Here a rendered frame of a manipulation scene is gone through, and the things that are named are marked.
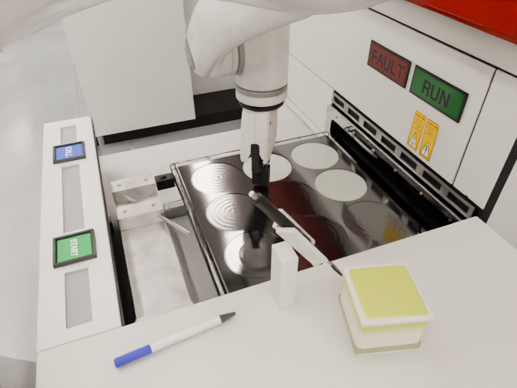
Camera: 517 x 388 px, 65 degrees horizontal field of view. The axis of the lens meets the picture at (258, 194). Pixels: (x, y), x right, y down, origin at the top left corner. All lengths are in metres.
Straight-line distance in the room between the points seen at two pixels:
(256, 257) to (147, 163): 0.46
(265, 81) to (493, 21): 0.30
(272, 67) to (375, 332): 0.39
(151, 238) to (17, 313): 1.25
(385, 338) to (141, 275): 0.38
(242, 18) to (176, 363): 0.39
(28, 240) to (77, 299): 1.65
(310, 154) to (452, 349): 0.50
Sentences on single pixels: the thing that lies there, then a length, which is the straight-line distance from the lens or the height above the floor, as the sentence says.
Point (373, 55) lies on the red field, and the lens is 0.84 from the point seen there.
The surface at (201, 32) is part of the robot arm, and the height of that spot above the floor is 1.22.
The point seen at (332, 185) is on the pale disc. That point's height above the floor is 0.90.
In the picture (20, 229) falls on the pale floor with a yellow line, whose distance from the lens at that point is 2.30.
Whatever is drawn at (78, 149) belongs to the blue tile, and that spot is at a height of 0.96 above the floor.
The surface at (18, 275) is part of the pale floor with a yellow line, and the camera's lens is 2.07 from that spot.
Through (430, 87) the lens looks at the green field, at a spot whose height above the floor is 1.10.
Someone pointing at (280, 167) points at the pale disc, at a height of 0.90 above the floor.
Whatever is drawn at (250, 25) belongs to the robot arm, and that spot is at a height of 1.24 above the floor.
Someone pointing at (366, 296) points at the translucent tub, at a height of 1.03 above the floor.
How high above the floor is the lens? 1.38
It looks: 39 degrees down
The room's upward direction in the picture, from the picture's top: straight up
